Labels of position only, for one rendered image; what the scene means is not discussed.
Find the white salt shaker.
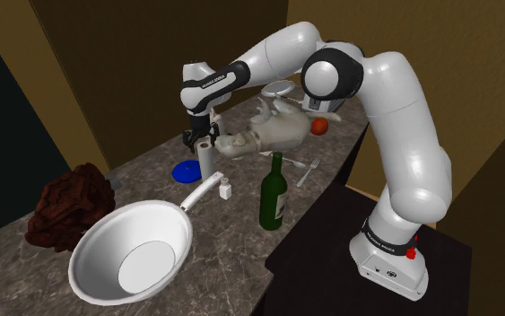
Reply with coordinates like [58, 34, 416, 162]
[219, 176, 233, 201]

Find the grey paper towel roll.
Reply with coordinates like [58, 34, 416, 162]
[196, 138, 216, 181]

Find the white frying pan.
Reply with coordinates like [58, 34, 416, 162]
[67, 171, 225, 306]

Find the black robot stand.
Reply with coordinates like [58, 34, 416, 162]
[264, 181, 473, 316]

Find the silver spoon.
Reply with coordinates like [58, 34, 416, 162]
[258, 150, 307, 169]

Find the red apple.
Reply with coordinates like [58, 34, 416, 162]
[310, 117, 329, 136]

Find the brown crumpled cloth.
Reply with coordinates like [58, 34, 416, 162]
[24, 162, 117, 253]

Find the silver fork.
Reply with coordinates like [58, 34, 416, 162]
[296, 157, 321, 189]

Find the grey toaster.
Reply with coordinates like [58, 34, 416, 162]
[301, 93, 347, 116]

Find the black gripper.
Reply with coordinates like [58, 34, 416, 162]
[182, 110, 220, 154]

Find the blue round plate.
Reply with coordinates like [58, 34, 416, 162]
[171, 159, 203, 184]

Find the white animal figure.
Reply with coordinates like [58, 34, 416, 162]
[210, 97, 343, 159]

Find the green glass bottle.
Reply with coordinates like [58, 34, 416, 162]
[258, 151, 289, 232]

